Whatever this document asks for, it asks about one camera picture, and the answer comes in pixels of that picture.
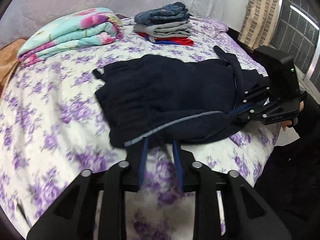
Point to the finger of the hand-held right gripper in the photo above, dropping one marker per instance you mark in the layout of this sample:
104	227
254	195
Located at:
257	92
246	108

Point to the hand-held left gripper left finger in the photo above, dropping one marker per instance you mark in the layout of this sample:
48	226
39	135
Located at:
143	160

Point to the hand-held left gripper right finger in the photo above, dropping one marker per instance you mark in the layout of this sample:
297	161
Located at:
178	162

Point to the dark navy pants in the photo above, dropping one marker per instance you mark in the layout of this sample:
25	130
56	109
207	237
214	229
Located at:
170	97

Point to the person's right hand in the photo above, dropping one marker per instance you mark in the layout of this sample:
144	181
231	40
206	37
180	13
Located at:
286	127

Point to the metal window grille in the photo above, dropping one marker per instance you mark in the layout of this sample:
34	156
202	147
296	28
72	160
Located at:
297	30

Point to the white paper sheet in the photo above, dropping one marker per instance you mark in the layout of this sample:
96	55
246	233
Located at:
290	137

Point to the beige striped curtain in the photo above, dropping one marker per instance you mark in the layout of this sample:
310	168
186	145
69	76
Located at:
262	12

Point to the person's dark clothing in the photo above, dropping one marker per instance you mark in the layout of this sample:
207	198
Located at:
295	180

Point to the folded red garment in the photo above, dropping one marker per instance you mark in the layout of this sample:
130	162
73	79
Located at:
175	40

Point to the purple floral bed sheet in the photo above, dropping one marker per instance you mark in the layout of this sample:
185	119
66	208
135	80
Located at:
50	120

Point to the folded grey garment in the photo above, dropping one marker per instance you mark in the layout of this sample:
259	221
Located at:
170	30

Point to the folded blue patterned garment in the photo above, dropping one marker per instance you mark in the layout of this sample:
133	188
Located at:
162	13

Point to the folded floral blanket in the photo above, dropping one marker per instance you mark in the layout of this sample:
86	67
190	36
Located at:
75	30

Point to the brown cloth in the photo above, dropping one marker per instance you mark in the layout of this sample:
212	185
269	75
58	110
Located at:
7	62

